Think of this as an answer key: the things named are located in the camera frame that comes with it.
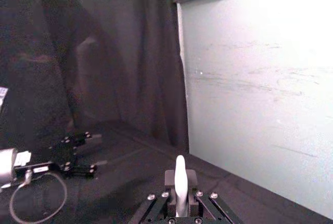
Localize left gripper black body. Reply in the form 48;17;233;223
14;140;79;181

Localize small white plastic piece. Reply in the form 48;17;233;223
174;155;188;218

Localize thin dark looped cable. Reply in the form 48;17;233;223
9;169;68;223

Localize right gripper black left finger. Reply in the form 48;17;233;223
129;169;178;224

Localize small white object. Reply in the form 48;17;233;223
0;86;9;112

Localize black table cloth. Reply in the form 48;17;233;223
0;120;333;224

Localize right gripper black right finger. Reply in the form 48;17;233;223
185;169;244;224

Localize black hanging curtain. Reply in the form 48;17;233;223
0;0;189;154

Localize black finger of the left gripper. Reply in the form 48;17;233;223
61;160;109;179
63;131;104;148

